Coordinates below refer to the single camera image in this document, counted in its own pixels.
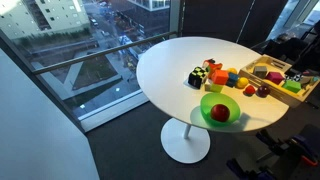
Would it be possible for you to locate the red plastic strawberry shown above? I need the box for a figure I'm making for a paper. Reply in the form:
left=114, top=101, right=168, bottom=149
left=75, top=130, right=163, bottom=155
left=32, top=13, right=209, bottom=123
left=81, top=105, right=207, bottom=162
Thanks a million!
left=244, top=84, right=257, bottom=97

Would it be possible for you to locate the green translucent plastic bowl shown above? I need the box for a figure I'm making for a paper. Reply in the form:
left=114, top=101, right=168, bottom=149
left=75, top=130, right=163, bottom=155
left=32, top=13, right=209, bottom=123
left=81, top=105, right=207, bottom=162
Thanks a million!
left=199, top=92, right=241, bottom=128

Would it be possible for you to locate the black dice cube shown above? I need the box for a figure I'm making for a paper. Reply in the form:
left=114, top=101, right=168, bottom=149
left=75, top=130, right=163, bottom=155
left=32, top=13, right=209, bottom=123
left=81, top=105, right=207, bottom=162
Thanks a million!
left=187, top=66, right=208, bottom=90

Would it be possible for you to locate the lime green block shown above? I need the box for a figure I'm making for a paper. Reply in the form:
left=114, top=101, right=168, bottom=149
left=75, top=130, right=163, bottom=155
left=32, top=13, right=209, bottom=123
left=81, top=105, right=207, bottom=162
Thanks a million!
left=204, top=79, right=224, bottom=94

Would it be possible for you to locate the red orange toy block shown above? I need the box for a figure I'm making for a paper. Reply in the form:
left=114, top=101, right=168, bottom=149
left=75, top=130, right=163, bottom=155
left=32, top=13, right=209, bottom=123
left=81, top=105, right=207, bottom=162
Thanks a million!
left=202, top=58, right=224, bottom=79

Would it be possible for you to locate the orange cube block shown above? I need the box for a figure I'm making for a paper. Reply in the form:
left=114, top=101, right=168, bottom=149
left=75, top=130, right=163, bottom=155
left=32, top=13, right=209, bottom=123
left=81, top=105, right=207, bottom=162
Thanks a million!
left=211, top=69, right=230, bottom=86

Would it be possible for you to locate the red plastic apple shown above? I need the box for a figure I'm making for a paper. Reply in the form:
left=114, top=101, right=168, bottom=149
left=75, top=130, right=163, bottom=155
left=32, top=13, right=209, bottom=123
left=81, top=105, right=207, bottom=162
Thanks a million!
left=210, top=103, right=231, bottom=123

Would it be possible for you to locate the grey metal window handrail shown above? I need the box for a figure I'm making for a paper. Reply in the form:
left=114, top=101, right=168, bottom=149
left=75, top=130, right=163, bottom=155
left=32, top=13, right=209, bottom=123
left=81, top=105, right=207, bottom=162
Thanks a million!
left=32, top=31, right=178, bottom=76

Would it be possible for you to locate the blue block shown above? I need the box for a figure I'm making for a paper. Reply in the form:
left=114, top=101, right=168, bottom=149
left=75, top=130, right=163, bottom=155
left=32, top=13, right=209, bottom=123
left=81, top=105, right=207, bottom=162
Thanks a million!
left=226, top=72, right=240, bottom=88

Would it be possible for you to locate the yellow plastic lemon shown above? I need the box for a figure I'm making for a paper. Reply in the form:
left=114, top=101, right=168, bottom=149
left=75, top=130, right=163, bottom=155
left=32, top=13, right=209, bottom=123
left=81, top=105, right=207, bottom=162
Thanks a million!
left=236, top=76, right=250, bottom=90

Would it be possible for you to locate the grey block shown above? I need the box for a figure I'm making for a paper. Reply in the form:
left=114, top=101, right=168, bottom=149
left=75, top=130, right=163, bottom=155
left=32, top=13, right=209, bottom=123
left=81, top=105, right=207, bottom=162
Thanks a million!
left=252, top=65, right=269, bottom=79

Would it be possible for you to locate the dark purple plastic plum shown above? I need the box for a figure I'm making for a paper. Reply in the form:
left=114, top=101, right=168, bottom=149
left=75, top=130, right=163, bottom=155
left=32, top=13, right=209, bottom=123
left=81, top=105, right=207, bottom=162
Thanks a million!
left=257, top=84, right=271, bottom=98

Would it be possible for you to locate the blue black floor equipment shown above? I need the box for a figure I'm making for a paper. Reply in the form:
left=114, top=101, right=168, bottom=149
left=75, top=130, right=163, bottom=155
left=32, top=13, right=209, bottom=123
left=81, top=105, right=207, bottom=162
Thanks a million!
left=226, top=158, right=278, bottom=180

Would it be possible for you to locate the magenta block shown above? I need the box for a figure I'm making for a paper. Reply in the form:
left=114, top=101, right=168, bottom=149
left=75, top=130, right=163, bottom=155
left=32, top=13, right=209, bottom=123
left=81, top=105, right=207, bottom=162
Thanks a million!
left=265, top=71, right=285, bottom=85

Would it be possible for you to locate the wooden tray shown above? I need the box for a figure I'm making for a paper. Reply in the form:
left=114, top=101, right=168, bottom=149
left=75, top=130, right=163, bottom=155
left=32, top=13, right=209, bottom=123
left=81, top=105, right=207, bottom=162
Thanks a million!
left=238, top=54, right=320, bottom=108

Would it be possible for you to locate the black white checkered piece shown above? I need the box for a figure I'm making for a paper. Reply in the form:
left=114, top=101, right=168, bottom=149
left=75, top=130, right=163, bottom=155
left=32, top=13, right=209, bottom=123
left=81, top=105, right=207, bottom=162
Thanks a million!
left=286, top=73, right=303, bottom=83

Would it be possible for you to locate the black chair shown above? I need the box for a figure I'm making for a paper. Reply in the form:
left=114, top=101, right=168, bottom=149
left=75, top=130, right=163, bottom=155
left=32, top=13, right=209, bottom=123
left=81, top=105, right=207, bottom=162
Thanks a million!
left=259, top=19, right=320, bottom=73

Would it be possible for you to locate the black purple orange equipment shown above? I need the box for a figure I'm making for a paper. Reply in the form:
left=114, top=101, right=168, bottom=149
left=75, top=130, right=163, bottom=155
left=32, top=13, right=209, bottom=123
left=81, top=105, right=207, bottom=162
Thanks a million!
left=255, top=124, right=320, bottom=180

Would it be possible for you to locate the grey teal toy piece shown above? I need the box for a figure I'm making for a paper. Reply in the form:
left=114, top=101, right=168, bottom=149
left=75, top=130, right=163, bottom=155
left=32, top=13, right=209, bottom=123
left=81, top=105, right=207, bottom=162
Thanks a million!
left=299, top=75, right=320, bottom=90

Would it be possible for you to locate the white table pedestal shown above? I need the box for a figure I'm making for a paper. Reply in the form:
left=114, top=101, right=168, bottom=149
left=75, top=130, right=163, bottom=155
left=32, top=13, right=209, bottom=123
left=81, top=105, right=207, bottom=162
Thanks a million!
left=160, top=117, right=211, bottom=165

